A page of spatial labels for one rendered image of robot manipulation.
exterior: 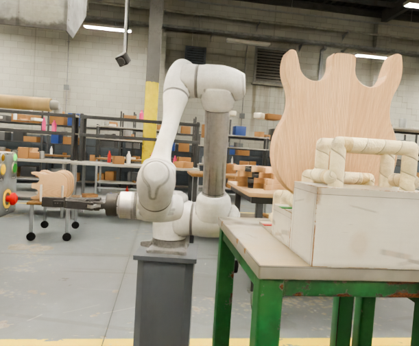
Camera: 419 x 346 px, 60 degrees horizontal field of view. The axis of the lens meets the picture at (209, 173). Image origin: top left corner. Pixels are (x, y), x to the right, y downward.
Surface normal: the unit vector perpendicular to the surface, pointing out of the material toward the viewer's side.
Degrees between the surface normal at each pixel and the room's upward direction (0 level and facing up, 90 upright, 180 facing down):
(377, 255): 90
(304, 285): 90
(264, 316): 89
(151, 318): 90
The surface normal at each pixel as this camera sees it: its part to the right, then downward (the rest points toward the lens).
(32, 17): 0.13, 0.06
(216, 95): -0.10, 0.43
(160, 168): 0.11, -0.33
